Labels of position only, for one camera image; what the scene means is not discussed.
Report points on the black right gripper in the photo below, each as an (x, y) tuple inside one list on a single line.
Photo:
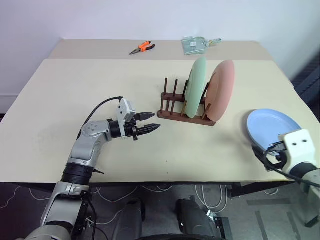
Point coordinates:
[(282, 156)]

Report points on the wooden dish rack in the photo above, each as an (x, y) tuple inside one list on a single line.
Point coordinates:
[(175, 116)]

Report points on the green plate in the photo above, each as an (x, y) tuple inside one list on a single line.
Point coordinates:
[(196, 92)]

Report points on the dark ribbed chair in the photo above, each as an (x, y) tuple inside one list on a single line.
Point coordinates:
[(311, 80)]

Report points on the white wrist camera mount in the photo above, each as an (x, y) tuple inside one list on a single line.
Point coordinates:
[(300, 145), (125, 110)]

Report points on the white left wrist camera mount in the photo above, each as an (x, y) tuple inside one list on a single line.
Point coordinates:
[(125, 110)]

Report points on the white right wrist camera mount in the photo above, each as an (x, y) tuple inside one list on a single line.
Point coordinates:
[(300, 145)]

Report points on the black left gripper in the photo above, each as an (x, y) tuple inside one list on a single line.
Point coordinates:
[(130, 130)]

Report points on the dark rounded shape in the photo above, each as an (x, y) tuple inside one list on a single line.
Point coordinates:
[(132, 217), (192, 220)]

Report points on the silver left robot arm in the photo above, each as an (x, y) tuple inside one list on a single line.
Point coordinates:
[(85, 150)]

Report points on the pink plate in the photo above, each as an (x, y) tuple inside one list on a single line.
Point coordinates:
[(221, 92)]

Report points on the metal bracket on floor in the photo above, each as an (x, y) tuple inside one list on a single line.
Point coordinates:
[(220, 223)]

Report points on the black table frame bar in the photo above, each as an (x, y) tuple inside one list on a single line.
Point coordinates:
[(250, 190)]

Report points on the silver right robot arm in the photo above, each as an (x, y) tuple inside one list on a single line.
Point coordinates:
[(312, 197)]

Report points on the blue plate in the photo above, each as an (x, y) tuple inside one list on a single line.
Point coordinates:
[(267, 125)]

